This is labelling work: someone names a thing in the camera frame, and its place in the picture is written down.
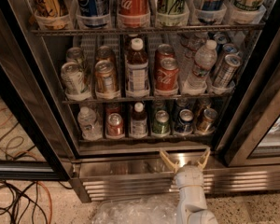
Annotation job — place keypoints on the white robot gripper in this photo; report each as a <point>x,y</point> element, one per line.
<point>188,175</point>

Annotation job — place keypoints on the blue pepsi can front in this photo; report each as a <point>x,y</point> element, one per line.
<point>184,121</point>

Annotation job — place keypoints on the blue pepsi can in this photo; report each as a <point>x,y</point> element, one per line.
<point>184,121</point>
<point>179,105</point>

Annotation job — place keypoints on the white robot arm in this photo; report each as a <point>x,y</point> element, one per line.
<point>192,207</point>

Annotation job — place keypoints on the brown gold can front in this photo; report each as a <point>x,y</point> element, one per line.
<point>205,122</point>

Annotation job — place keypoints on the green soda can front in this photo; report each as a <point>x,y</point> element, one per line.
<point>160,126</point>

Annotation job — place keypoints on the blue pepsi can rear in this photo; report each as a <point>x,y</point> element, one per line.
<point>179,105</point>

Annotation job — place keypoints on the tea bottle bottom shelf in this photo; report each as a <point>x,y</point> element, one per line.
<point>138,121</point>

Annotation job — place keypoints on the tea bottle shelf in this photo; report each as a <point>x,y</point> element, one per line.
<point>137,82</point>
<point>138,121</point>

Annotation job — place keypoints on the right glass fridge door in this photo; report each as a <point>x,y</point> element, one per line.
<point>258,141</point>

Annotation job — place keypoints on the glass fridge door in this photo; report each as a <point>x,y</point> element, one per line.
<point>258,141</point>
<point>32,144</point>

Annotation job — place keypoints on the red can bottom shelf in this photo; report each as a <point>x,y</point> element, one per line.
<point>114,126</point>

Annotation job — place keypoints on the red coca-cola can front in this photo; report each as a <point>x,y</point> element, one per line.
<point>166,77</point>

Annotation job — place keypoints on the silver slim can front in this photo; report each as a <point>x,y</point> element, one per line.
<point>225,73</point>

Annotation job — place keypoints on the water bottle middle shelf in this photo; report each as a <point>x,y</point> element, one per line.
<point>204,60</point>

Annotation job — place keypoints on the water bottle shelf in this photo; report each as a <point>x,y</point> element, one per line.
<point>204,60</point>
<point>89,124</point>

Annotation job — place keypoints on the tea bottle middle shelf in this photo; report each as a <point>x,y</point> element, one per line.
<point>137,82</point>

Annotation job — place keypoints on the water bottle bottom shelf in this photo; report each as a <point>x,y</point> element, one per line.
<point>89,124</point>

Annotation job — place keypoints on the orange can middle shelf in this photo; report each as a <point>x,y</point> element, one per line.
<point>106,85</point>

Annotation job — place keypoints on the stainless steel fridge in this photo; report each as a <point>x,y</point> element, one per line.
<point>120,168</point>

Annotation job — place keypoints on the silver white can middle shelf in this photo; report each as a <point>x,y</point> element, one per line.
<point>73,78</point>

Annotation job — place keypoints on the red bull can top shelf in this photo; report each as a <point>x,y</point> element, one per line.
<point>210,11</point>

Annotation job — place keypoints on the coca-cola can top shelf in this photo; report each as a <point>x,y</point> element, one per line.
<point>132,12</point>

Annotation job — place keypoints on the left glass fridge door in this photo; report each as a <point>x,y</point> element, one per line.
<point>32,144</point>

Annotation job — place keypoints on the white green can top shelf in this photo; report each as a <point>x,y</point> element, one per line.
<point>245,10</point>

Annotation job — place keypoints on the pepsi can top shelf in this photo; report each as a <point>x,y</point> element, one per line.
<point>94,12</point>

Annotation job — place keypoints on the yellow can top shelf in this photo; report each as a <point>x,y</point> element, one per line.
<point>51,14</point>

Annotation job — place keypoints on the clear plastic bag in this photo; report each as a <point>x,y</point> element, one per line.
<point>154,209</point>

